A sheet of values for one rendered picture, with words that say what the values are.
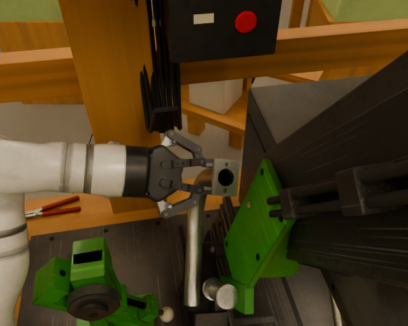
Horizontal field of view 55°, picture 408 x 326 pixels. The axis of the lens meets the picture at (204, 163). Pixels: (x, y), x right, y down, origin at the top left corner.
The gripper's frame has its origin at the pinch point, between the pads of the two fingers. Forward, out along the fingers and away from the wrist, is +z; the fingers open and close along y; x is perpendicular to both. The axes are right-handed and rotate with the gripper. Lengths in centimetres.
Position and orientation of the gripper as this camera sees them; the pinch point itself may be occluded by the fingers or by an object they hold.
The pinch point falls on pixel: (214, 176)
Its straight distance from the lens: 60.6
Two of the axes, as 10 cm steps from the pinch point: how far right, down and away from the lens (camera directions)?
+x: -3.0, 0.0, 9.5
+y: 0.7, -10.0, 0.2
